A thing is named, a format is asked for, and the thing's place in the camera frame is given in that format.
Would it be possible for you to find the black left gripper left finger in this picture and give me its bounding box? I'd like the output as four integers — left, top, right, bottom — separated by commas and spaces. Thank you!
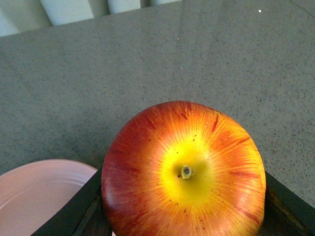
33, 169, 112, 236

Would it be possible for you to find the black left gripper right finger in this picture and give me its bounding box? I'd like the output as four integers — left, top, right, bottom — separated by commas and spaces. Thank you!
258, 173, 315, 236

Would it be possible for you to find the red yellow apple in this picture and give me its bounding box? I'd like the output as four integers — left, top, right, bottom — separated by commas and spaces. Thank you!
101, 101, 266, 236

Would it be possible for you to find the pink plate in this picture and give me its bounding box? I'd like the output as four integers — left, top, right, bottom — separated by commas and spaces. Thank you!
0, 159, 96, 236

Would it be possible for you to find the beige pleated curtain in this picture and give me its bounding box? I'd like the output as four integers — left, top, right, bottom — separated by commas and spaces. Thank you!
0, 0, 173, 37

